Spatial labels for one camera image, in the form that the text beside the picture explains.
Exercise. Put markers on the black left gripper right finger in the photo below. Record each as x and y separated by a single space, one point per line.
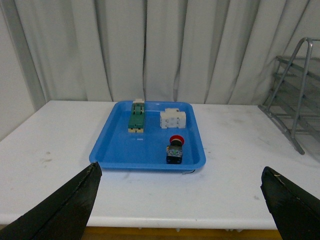
296 212

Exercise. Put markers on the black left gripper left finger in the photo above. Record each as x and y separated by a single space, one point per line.
61 216

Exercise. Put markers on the red emergency stop button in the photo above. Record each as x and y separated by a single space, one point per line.
174 151

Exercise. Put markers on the silver mesh three-tier rack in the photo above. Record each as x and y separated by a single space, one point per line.
293 104

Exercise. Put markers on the blue plastic tray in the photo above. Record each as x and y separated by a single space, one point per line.
118 149

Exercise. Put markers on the green terminal block component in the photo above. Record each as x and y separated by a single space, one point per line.
136 122

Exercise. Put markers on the white relay module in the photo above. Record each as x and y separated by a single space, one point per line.
173 118

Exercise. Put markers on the white curtain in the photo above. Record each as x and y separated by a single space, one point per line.
195 51

